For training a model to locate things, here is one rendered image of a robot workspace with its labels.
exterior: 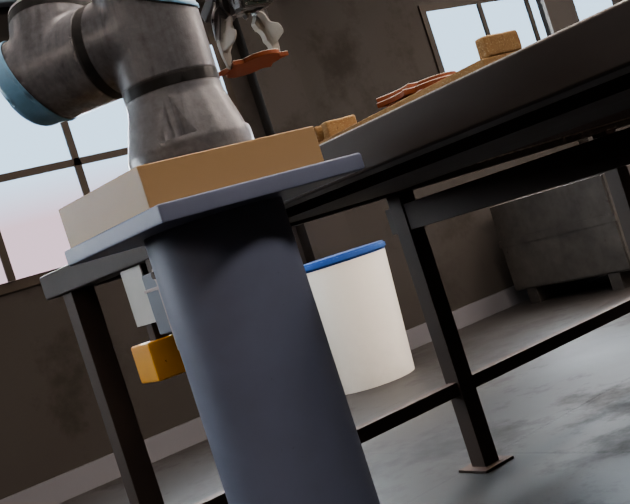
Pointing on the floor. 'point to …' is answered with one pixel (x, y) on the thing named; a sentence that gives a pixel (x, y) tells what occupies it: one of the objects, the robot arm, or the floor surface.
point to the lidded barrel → (361, 316)
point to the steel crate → (569, 235)
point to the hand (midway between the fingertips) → (252, 61)
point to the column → (252, 337)
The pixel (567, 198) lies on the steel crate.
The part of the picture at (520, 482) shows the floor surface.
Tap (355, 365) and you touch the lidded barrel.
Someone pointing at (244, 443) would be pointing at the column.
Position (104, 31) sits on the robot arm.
